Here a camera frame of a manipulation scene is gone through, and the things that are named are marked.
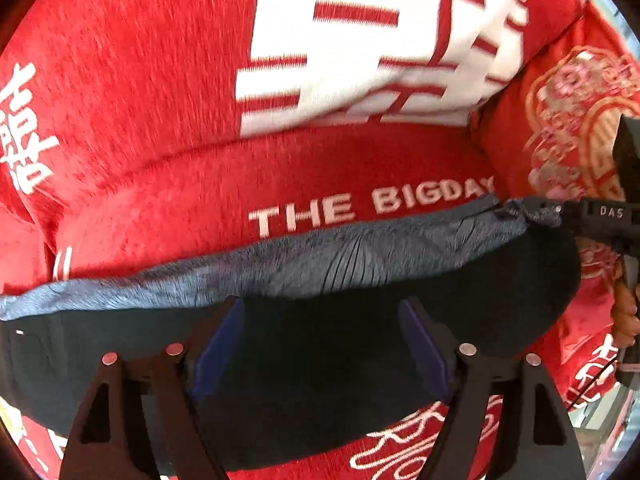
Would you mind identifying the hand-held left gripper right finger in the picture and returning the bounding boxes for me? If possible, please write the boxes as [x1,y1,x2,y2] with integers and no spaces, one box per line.
[398,296,587,480]

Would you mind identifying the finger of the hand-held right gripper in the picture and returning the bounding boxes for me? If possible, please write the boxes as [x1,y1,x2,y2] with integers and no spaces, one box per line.
[505,197,568,227]

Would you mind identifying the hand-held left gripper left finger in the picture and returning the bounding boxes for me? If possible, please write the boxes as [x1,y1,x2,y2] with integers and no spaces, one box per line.
[59,296,247,480]

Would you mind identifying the black pants with blue lining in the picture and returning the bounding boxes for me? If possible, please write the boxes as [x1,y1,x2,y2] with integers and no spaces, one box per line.
[0,195,583,471]

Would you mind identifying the person's right hand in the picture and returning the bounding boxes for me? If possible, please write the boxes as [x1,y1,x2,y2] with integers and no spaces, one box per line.
[610,280,639,347]

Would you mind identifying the red pillow with gold embroidery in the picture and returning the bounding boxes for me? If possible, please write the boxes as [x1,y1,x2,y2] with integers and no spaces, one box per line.
[472,2,640,206]

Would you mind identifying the red printed blanket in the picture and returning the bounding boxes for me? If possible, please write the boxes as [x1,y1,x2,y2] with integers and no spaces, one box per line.
[0,0,640,480]

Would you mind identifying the black cable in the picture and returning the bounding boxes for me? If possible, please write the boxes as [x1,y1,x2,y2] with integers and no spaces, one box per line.
[567,345,623,408]

